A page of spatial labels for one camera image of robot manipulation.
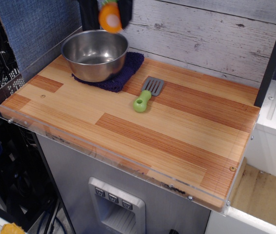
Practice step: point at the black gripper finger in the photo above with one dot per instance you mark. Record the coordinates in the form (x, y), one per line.
(89, 12)
(125, 9)

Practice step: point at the orange toy carrot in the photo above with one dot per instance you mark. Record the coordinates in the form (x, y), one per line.
(109, 16)

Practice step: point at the clear acrylic counter guard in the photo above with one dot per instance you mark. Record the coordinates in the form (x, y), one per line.
(190, 139)

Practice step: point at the stainless steel bowl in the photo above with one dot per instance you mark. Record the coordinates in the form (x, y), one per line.
(96, 55)

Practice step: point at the blue fabric panel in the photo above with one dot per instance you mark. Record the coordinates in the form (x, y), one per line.
(36, 30)

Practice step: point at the purple cloth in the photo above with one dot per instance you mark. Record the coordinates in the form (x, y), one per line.
(116, 83)

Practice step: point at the silver toy fridge dispenser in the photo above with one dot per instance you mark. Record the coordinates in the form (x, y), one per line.
(117, 211)

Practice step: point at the yellow object bottom left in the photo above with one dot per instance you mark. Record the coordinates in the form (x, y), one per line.
(11, 228)

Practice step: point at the white toy sink unit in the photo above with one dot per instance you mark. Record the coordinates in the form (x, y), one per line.
(252, 208)

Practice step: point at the green handled grey spatula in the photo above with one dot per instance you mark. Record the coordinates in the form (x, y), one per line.
(151, 88)

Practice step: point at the black vertical post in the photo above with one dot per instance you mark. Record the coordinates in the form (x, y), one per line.
(272, 53)

